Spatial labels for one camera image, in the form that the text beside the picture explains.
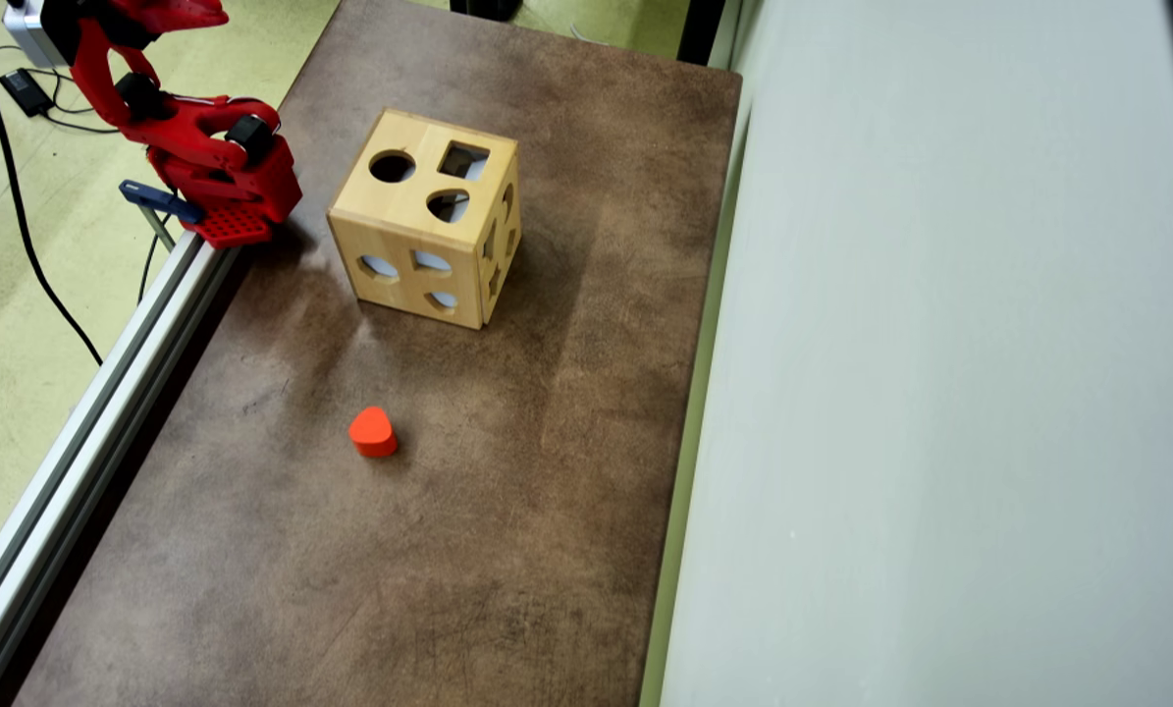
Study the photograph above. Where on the black power adapter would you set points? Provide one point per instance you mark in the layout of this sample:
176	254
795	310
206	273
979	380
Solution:
26	91

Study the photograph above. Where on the dark post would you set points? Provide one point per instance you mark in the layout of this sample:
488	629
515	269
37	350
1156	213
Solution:
701	29

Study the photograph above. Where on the black furniture foot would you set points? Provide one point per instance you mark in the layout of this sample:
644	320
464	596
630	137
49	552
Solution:
488	8

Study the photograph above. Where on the wooden shape sorter box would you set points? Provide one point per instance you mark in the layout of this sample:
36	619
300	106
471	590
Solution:
360	196

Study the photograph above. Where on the orange rounded triangle block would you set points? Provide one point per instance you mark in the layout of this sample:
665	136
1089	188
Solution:
372	432

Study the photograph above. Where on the red robot arm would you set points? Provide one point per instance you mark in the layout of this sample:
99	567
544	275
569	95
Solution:
262	187

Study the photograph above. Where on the aluminium profile rail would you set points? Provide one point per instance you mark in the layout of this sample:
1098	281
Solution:
76	442

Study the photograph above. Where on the blue clamp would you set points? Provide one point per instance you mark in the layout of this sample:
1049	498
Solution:
149	194

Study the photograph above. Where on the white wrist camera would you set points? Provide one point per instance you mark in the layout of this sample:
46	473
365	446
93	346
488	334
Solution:
25	34

